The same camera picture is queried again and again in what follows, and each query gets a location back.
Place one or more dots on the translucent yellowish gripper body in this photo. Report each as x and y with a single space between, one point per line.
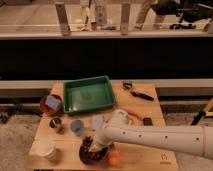
96 147

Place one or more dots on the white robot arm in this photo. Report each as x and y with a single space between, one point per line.
194 140

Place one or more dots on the dark bowl of grapes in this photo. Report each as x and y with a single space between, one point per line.
88 157

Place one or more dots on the blue plastic cup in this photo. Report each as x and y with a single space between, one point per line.
77 127

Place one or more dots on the small metal cup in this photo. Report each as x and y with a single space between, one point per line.
56 124

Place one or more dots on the white paper cup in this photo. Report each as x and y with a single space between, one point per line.
45 148

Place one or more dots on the orange fruit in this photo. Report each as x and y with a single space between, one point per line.
114 157

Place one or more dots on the orange carrot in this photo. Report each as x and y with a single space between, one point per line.
135 114

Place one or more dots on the green plastic tray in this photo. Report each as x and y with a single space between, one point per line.
88 95

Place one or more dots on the red bowl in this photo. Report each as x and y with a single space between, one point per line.
47 110

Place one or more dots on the black remote control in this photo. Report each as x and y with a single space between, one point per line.
147 121

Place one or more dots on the blue sponge block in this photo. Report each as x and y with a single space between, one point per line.
52 102

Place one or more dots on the black handled can opener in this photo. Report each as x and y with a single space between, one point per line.
127 85

